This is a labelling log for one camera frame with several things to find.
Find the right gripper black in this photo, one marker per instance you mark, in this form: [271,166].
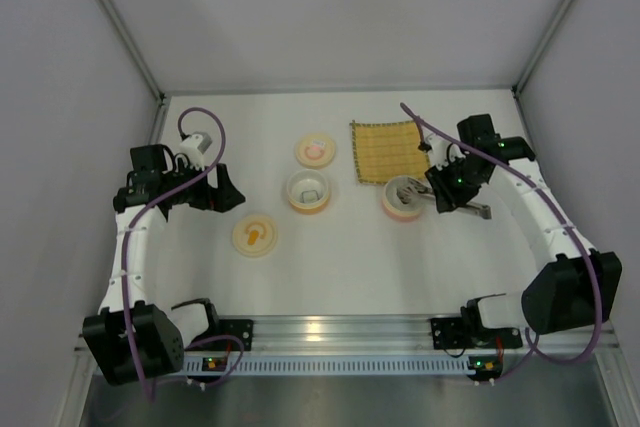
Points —
[445,187]

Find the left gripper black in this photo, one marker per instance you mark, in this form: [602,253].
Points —
[211,192]

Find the metal tongs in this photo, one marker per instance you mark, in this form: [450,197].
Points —
[430,194]

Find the cream lid orange handle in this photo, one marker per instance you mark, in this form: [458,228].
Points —
[255,235]

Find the sushi roll green centre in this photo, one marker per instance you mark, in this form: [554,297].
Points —
[310,196]

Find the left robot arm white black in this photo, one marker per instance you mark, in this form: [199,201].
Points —
[132,337]

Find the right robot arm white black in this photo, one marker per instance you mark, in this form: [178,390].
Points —
[573,284]

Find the pink lunch bowl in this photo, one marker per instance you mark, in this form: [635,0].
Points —
[399,201]

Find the orange lunch bowl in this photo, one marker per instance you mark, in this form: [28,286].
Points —
[308,179]

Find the bamboo sushi mat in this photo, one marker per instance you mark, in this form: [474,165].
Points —
[382,151]

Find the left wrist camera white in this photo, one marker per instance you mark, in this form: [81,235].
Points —
[194,147]

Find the cream lid pink handle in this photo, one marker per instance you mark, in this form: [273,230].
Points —
[315,150]

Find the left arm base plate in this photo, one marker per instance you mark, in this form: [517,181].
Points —
[240,328]

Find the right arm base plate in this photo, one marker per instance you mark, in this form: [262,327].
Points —
[457,333]

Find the aluminium mounting rail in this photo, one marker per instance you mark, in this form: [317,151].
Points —
[340,332]

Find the slotted cable duct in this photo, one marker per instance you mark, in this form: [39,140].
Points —
[200,365]

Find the left aluminium frame post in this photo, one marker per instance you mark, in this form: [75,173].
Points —
[126,39]

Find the aluminium frame post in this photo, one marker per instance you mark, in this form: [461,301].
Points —
[126,39]
[550,30]

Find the right aluminium frame post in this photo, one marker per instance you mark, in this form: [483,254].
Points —
[550,30]

